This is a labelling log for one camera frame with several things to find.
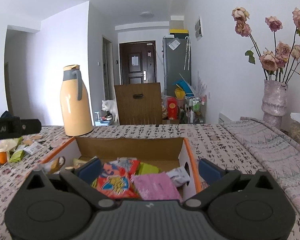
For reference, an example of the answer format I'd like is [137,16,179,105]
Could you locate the green snack packet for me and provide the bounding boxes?
[137,162,161,174]

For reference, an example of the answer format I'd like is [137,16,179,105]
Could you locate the white folded umbrella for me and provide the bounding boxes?
[183,36,191,71]

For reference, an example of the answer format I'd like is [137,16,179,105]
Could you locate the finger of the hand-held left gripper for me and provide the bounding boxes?
[19,119,42,137]

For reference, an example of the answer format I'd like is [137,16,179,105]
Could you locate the red gift box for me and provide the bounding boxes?
[167,97,179,119]

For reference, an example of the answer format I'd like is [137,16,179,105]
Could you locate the grey patterned folded cloth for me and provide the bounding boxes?
[223,116,300,228]

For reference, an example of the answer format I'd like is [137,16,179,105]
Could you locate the white wall panel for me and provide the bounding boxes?
[193,16,204,41]

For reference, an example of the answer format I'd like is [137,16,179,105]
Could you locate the wire storage cart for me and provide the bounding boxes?
[184,95,208,124]

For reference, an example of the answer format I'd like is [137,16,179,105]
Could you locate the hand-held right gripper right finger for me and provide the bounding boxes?
[184,158,275,212]

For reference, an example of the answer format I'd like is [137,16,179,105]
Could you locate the cream crumpled tissue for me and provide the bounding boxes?
[0,137,23,153]

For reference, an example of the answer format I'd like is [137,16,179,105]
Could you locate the calligraphy printed tablecloth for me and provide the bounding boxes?
[0,123,300,240]

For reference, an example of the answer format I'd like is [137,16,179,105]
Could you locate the dried pink roses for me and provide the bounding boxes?
[231,7,300,83]

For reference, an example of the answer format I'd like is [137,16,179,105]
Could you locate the yellow thermos jug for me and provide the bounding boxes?
[60,64,94,137]

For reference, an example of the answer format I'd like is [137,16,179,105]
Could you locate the white radiator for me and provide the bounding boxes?
[218,112,232,124]

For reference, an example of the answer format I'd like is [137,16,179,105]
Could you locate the red foil snack bag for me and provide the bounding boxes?
[91,158,141,200]

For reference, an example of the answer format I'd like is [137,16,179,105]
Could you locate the blue pet feeder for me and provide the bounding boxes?
[95,111,114,126]

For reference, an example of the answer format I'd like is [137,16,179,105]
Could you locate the white cracker packet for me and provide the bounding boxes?
[166,166,191,187]

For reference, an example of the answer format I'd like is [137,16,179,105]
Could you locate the dark brown door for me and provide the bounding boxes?
[119,40,158,86]

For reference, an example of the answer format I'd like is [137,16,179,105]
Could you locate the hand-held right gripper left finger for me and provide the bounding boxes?
[26,157,118,212]

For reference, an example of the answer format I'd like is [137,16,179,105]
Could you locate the red pumpkin-print cardboard box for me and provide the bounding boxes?
[39,136,203,203]

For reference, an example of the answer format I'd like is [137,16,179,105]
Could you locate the small white wrapper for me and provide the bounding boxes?
[23,141,43,154]

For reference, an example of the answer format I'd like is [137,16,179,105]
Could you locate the grey refrigerator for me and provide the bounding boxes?
[162,35,192,97]

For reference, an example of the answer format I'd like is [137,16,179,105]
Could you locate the white dog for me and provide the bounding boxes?
[101,99,119,122]

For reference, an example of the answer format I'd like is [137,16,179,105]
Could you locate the pink snack packet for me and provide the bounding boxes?
[131,172,183,202]

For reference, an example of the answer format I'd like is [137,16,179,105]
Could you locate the tan cardboard carton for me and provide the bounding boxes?
[170,15,186,30]

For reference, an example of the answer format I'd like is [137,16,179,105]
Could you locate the paper sheet on refrigerator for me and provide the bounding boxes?
[168,38,181,51]

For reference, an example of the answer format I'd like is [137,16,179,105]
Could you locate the blue plastic bin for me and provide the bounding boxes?
[172,79,192,91]

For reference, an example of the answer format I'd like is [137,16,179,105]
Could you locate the pink textured vase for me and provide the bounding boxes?
[261,79,289,129]

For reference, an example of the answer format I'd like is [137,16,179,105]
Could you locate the small green packet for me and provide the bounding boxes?
[9,143,28,163]

